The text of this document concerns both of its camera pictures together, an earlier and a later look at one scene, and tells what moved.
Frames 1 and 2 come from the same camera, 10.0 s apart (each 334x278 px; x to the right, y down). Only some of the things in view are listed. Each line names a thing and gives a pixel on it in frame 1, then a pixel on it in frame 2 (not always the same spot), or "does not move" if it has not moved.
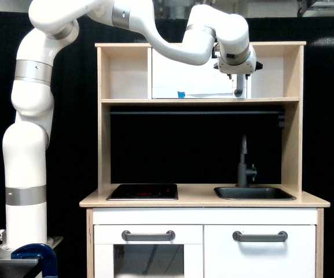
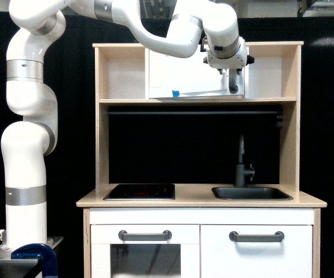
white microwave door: (173, 78) does not move
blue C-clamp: (43, 252) does not move
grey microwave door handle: (238, 92) -> (232, 87)
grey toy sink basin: (243, 191) does not move
